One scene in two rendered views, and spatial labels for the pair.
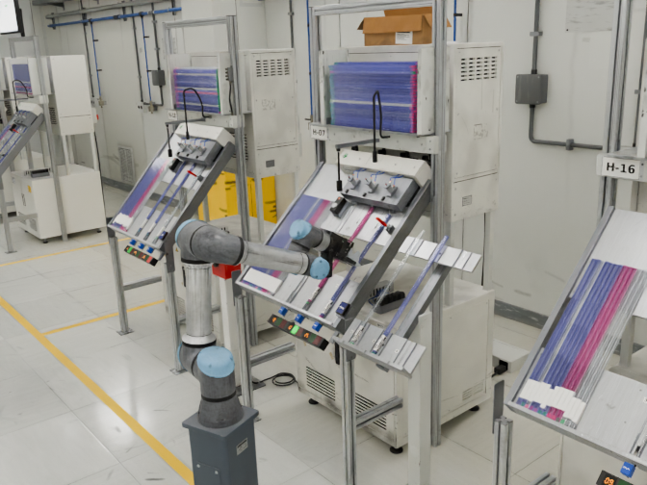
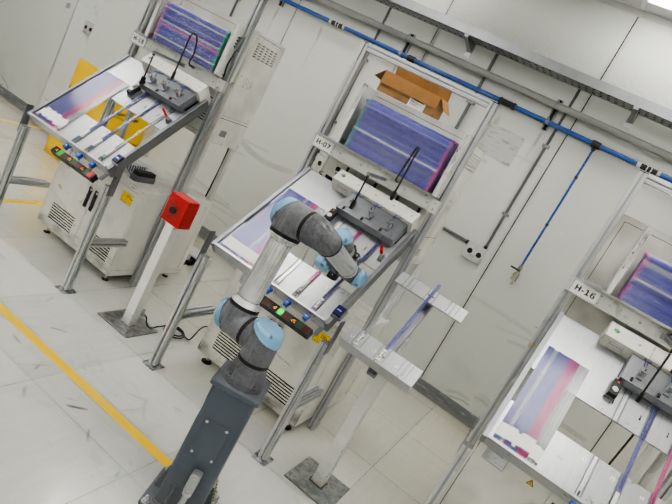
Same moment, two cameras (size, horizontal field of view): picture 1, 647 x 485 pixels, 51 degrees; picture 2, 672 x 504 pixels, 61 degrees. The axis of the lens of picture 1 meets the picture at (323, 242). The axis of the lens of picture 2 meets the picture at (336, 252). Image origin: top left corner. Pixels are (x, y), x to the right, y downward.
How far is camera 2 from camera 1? 130 cm
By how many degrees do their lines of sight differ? 29
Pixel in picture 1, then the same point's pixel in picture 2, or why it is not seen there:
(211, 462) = (224, 422)
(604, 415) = (555, 463)
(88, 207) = not seen: outside the picture
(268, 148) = (227, 120)
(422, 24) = (437, 104)
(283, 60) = (274, 53)
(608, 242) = (558, 337)
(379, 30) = (397, 88)
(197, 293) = (274, 265)
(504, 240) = not seen: hidden behind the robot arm
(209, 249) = (321, 237)
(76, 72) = not seen: outside the picture
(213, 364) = (273, 337)
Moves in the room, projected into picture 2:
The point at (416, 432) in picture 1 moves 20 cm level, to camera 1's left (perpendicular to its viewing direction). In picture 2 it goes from (352, 426) to (314, 418)
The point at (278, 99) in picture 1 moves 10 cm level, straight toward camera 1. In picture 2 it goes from (255, 83) to (259, 86)
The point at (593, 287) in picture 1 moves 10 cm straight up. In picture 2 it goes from (550, 367) to (563, 347)
